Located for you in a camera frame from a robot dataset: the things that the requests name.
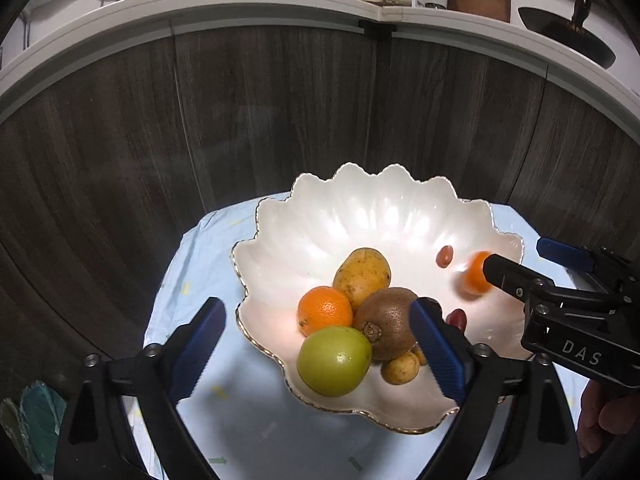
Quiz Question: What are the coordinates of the yellow mango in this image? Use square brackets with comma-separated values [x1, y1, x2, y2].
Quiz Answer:
[332, 247, 392, 311]

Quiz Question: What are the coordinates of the brown kiwi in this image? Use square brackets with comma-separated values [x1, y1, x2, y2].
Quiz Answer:
[353, 287, 423, 362]

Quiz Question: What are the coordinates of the orange tangerine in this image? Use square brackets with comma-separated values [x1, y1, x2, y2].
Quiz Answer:
[297, 286, 354, 337]

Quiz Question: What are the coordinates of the green apple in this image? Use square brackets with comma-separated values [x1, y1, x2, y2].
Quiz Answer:
[297, 326, 373, 397]

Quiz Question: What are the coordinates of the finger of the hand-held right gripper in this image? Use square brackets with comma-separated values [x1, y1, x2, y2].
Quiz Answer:
[482, 253, 621, 313]
[537, 237, 640, 293]

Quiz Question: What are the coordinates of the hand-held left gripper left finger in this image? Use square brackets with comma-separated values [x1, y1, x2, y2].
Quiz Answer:
[52, 296, 228, 480]

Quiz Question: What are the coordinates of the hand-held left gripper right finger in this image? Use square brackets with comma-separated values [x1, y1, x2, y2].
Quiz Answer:
[409, 296, 583, 480]

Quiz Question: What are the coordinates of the white scalloped ceramic bowl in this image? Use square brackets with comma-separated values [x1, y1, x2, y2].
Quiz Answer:
[230, 162, 538, 436]

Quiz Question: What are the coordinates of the teal translucent leaf-shaped object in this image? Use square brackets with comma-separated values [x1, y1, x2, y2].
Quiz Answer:
[0, 381, 68, 473]

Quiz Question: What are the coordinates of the light blue patterned tablecloth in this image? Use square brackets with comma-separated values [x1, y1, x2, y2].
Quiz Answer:
[127, 190, 596, 480]

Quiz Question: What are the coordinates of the person's right hand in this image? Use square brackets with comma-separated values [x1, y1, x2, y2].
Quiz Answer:
[579, 375, 640, 457]

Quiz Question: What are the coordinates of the black wok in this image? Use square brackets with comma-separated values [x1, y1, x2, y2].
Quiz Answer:
[517, 0, 617, 70]

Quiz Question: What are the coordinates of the small orange kumquat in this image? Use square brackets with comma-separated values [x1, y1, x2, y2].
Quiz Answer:
[459, 251, 493, 296]

